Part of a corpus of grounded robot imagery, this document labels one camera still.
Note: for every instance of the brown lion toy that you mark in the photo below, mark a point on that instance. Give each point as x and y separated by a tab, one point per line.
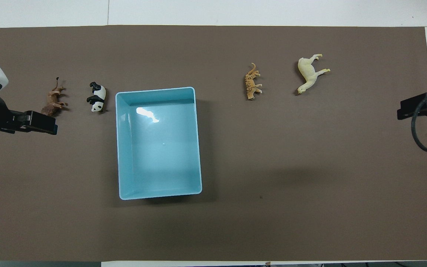
53	100

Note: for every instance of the black and white panda toy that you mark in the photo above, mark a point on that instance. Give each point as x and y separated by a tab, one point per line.
98	95

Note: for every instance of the cream horse toy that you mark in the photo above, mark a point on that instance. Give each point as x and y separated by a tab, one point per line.
308	72

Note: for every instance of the orange striped tiger toy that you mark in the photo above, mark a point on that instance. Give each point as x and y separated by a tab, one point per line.
251	84

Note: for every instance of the light blue storage box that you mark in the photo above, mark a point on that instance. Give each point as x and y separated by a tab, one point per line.
161	148

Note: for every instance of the brown table mat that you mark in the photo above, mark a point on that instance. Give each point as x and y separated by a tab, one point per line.
272	167

